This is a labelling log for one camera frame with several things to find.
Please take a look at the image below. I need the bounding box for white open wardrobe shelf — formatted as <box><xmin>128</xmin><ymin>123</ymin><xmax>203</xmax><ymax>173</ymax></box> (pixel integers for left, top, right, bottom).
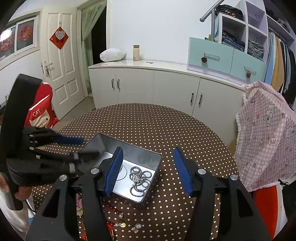
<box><xmin>215</xmin><ymin>1</ymin><xmax>295</xmax><ymax>62</ymax></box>

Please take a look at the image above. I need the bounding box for grey metal stair rail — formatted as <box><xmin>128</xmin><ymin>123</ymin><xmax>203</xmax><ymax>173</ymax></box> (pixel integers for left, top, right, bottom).
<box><xmin>200</xmin><ymin>0</ymin><xmax>224</xmax><ymax>42</ymax></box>

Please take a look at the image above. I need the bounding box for pink patterned cloth cover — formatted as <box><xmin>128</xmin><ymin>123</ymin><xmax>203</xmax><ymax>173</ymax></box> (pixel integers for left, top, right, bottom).
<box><xmin>234</xmin><ymin>81</ymin><xmax>295</xmax><ymax>192</ymax></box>

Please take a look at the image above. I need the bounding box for white pillow bag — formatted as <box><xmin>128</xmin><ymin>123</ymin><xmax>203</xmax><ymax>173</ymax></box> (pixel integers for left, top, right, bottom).
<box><xmin>100</xmin><ymin>48</ymin><xmax>126</xmax><ymax>62</ymax></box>

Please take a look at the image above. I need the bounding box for dark rectangular metal box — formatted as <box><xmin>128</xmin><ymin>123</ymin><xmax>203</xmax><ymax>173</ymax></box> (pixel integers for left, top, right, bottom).
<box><xmin>81</xmin><ymin>133</ymin><xmax>162</xmax><ymax>204</ymax></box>

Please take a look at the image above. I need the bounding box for white low sideboard cabinet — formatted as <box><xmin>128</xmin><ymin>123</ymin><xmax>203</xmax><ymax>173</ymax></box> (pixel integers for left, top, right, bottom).
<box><xmin>89</xmin><ymin>60</ymin><xmax>243</xmax><ymax>146</ymax></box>

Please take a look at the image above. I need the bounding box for beige jar on cabinet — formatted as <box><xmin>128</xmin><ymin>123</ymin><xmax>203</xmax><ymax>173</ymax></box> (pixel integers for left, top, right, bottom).
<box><xmin>133</xmin><ymin>45</ymin><xmax>140</xmax><ymax>61</ymax></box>

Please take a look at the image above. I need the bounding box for left hand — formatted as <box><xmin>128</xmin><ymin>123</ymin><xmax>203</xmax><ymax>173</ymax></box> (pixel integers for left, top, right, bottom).
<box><xmin>1</xmin><ymin>173</ymin><xmax>32</xmax><ymax>201</ymax></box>

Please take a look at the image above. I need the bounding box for brown polka dot tablecloth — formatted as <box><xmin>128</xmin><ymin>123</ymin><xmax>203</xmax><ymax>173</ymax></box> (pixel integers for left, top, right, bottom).
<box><xmin>31</xmin><ymin>102</ymin><xmax>241</xmax><ymax>241</ymax></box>

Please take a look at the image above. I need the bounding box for white panel door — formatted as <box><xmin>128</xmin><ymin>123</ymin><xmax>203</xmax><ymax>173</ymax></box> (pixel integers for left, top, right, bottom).
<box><xmin>40</xmin><ymin>6</ymin><xmax>85</xmax><ymax>119</ymax></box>

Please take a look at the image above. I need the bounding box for green door curtain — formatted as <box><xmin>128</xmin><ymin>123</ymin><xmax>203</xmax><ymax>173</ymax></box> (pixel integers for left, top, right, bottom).
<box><xmin>81</xmin><ymin>1</ymin><xmax>107</xmax><ymax>93</ymax></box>

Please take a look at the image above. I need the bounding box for red orange chair back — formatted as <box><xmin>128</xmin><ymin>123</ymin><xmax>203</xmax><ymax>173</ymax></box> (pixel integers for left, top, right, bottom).
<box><xmin>253</xmin><ymin>185</ymin><xmax>287</xmax><ymax>240</ymax></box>

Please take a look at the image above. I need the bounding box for small gold charm jewelry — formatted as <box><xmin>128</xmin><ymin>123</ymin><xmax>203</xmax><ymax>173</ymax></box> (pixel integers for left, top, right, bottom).
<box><xmin>112</xmin><ymin>212</ymin><xmax>143</xmax><ymax>233</ymax></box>

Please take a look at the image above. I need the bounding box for window with red paper cuts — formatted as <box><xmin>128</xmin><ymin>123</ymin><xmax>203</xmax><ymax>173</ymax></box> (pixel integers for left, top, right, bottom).
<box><xmin>1</xmin><ymin>14</ymin><xmax>39</xmax><ymax>69</ymax></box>

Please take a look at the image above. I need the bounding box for dark red bead bracelet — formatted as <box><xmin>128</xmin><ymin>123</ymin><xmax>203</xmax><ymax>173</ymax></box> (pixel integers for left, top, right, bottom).
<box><xmin>101</xmin><ymin>200</ymin><xmax>125</xmax><ymax>218</ymax></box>

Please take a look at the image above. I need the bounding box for hanging clothes row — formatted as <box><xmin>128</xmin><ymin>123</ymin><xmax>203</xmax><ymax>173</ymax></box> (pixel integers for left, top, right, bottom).
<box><xmin>264</xmin><ymin>32</ymin><xmax>295</xmax><ymax>108</ymax></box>

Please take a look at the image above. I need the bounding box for red diamond door decoration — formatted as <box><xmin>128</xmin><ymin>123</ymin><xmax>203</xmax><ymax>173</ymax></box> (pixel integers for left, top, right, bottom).
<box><xmin>49</xmin><ymin>26</ymin><xmax>69</xmax><ymax>50</ymax></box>

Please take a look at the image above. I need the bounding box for teal drawer unit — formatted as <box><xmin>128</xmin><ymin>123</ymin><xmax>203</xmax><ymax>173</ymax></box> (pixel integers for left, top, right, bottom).
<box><xmin>187</xmin><ymin>37</ymin><xmax>266</xmax><ymax>83</ymax></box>

